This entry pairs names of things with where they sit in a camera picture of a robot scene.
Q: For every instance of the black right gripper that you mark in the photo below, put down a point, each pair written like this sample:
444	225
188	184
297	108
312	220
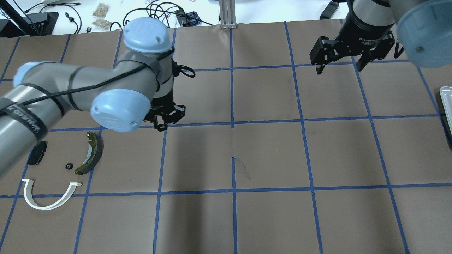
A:
365	31

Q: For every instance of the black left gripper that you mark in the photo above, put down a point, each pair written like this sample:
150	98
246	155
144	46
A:
163	104

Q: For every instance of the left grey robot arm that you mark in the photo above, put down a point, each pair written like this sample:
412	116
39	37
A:
137	89

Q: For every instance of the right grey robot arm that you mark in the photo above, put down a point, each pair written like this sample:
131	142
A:
421	27

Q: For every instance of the ribbed metal tray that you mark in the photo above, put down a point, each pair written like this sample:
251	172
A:
446	98

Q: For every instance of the black power adapter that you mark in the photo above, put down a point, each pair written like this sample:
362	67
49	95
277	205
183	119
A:
329	10

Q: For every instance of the olive brake shoe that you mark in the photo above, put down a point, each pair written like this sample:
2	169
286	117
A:
94	154

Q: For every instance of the black brake pad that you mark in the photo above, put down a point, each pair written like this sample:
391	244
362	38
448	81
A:
37	153

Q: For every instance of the white curved plastic part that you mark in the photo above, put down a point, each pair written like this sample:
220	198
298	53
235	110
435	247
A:
60	199

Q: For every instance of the aluminium frame post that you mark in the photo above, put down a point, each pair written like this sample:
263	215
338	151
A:
227	12

